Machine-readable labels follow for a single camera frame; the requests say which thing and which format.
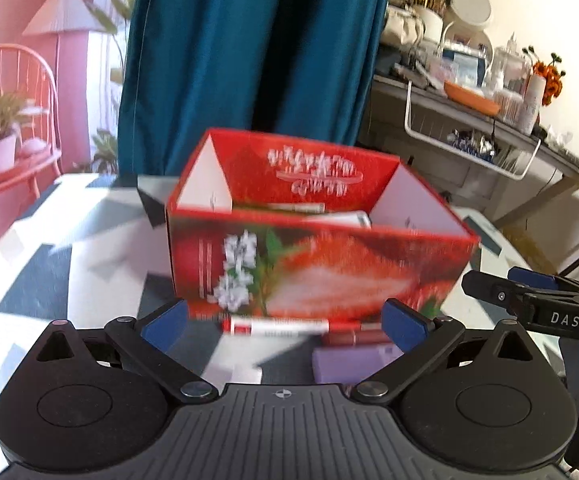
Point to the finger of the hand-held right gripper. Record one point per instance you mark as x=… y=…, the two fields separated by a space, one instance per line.
x=532 y=276
x=494 y=290

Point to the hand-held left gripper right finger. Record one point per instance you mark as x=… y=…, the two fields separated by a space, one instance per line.
x=405 y=327

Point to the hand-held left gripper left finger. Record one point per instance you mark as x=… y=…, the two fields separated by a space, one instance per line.
x=164 y=325

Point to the brown lipstick tube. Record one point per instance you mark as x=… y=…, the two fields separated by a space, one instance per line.
x=354 y=336

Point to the purple box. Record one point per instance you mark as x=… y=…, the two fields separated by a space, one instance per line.
x=349 y=362

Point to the red strawberry print cardboard box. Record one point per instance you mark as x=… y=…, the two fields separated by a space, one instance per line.
x=319 y=265

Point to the red capped white marker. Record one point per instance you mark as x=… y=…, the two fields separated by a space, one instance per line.
x=274 y=326

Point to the grey dressing table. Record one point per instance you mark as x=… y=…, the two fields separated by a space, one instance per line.
x=474 y=180

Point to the geometric patterned tablecloth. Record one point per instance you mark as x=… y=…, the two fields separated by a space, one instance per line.
x=69 y=240

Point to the shiny foil packet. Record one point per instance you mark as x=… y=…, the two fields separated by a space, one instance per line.
x=472 y=145

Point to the white bottle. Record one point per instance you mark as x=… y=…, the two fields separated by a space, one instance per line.
x=530 y=105

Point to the cotton swab box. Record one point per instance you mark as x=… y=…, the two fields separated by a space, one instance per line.
x=508 y=106

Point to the orange bowl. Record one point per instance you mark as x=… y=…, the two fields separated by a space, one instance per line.
x=472 y=97

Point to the orange flower bouquet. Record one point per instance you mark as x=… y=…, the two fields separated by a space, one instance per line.
x=549 y=77

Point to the clear plastic organizer box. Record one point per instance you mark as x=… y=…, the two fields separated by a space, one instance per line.
x=512 y=62

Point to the blue box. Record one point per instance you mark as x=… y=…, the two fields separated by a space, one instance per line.
x=464 y=65

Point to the white makeup brush holder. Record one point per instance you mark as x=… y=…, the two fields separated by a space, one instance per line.
x=429 y=20

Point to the round white mirror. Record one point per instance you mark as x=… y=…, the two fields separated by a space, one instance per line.
x=469 y=5

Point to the teal curtain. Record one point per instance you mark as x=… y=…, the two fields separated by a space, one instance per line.
x=249 y=60

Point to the white cloth bundle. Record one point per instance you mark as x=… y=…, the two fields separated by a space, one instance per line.
x=399 y=25

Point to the printed pink room wall backdrop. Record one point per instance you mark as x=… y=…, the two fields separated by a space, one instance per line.
x=19 y=85

